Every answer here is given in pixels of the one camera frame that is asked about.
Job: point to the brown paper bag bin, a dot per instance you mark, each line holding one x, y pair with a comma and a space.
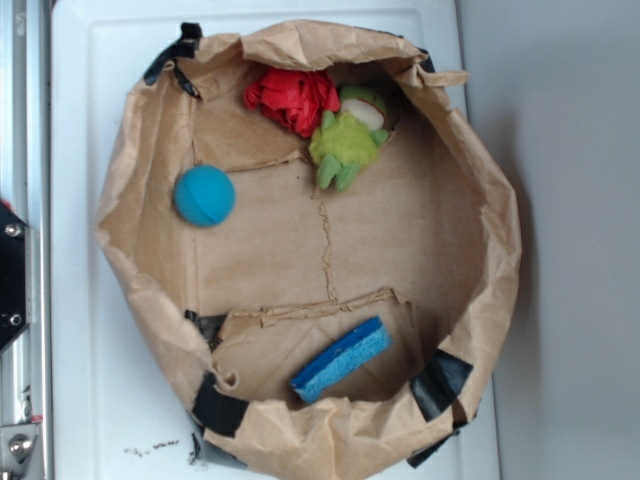
427, 238

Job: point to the black mounting plate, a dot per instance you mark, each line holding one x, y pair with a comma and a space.
13, 281

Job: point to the aluminium frame rail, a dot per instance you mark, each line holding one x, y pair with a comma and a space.
26, 384

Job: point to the blue rubber ball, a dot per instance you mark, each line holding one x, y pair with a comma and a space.
204, 196

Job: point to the green plush animal toy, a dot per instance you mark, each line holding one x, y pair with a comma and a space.
350, 139

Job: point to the blue sponge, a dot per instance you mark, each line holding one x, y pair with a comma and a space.
343, 357

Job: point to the red crumpled paper ball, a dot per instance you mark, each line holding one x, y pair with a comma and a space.
296, 100

